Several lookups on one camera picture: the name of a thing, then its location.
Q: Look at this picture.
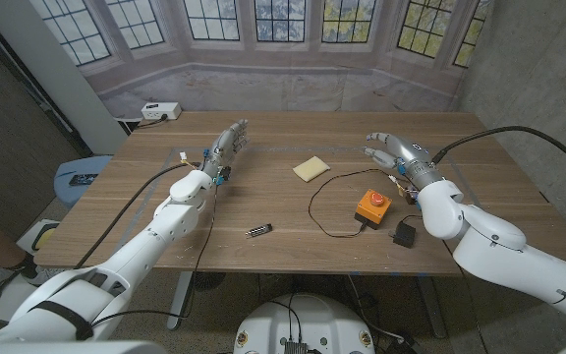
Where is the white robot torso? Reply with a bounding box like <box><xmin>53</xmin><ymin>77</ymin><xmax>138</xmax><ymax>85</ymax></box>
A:
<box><xmin>233</xmin><ymin>293</ymin><xmax>376</xmax><ymax>354</ymax></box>

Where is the blue round stool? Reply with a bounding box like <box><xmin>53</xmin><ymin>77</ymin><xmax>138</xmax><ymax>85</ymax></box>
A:
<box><xmin>53</xmin><ymin>154</ymin><xmax>113</xmax><ymax>208</ymax></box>

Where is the black torso cable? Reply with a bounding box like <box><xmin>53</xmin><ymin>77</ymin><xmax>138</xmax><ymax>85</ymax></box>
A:
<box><xmin>262</xmin><ymin>293</ymin><xmax>305</xmax><ymax>343</ymax></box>

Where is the white yellow floor device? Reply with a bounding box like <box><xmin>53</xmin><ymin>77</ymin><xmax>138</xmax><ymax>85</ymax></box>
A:
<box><xmin>0</xmin><ymin>218</ymin><xmax>66</xmax><ymax>324</ymax></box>

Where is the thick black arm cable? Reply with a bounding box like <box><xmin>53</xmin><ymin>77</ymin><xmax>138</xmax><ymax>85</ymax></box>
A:
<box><xmin>72</xmin><ymin>161</ymin><xmax>201</xmax><ymax>270</ymax></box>
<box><xmin>429</xmin><ymin>125</ymin><xmax>566</xmax><ymax>184</ymax></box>

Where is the thin black adapter cable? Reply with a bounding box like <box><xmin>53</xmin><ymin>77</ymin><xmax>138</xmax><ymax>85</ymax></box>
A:
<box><xmin>307</xmin><ymin>168</ymin><xmax>425</xmax><ymax>239</ymax></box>

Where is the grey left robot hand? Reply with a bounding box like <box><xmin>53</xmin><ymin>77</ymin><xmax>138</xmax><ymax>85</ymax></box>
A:
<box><xmin>200</xmin><ymin>117</ymin><xmax>251</xmax><ymax>184</ymax></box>

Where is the black power strip cable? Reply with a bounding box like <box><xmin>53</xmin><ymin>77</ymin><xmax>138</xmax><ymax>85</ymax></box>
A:
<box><xmin>124</xmin><ymin>113</ymin><xmax>169</xmax><ymax>135</ymax></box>

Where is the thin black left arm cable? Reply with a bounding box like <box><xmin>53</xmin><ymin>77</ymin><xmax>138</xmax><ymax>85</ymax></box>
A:
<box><xmin>88</xmin><ymin>181</ymin><xmax>220</xmax><ymax>329</ymax></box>

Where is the black round floor object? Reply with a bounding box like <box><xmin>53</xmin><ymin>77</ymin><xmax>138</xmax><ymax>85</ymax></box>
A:
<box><xmin>188</xmin><ymin>270</ymin><xmax>227</xmax><ymax>292</ymax></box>

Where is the black floor box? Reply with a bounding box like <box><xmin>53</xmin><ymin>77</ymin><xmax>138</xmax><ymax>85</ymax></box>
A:
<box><xmin>384</xmin><ymin>335</ymin><xmax>429</xmax><ymax>354</ymax></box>

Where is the orange box with red button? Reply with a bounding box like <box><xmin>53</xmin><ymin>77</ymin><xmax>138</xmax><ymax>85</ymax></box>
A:
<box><xmin>354</xmin><ymin>188</ymin><xmax>393</xmax><ymax>231</ymax></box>

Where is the yellow sponge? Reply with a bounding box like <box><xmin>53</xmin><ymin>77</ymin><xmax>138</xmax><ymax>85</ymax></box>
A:
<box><xmin>292</xmin><ymin>155</ymin><xmax>331</xmax><ymax>184</ymax></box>

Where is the grey floor cable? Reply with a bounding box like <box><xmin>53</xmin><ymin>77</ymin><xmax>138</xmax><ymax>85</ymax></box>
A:
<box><xmin>345</xmin><ymin>273</ymin><xmax>407</xmax><ymax>343</ymax></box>

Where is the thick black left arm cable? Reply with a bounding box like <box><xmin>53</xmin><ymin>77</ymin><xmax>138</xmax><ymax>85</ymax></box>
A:
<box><xmin>72</xmin><ymin>161</ymin><xmax>201</xmax><ymax>270</ymax></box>

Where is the white power strip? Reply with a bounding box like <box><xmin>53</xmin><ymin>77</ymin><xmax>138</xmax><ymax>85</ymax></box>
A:
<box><xmin>140</xmin><ymin>101</ymin><xmax>183</xmax><ymax>122</ymax></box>

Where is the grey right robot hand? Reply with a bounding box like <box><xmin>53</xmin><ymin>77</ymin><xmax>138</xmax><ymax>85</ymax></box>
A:
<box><xmin>361</xmin><ymin>131</ymin><xmax>445</xmax><ymax>192</ymax></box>

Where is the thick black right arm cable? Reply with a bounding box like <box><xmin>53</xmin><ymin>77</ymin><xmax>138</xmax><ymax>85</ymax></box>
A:
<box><xmin>429</xmin><ymin>125</ymin><xmax>566</xmax><ymax>184</ymax></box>

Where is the printed window backdrop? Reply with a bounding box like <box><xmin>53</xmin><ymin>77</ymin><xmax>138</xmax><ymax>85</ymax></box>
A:
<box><xmin>29</xmin><ymin>0</ymin><xmax>493</xmax><ymax>119</ymax></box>

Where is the grey metal table leg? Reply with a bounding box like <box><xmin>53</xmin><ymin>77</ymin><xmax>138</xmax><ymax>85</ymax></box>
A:
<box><xmin>416</xmin><ymin>275</ymin><xmax>447</xmax><ymax>340</ymax></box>
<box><xmin>166</xmin><ymin>270</ymin><xmax>194</xmax><ymax>330</ymax></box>

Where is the black power adapter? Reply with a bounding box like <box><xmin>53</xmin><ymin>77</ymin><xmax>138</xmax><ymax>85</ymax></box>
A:
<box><xmin>392</xmin><ymin>219</ymin><xmax>418</xmax><ymax>249</ymax></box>

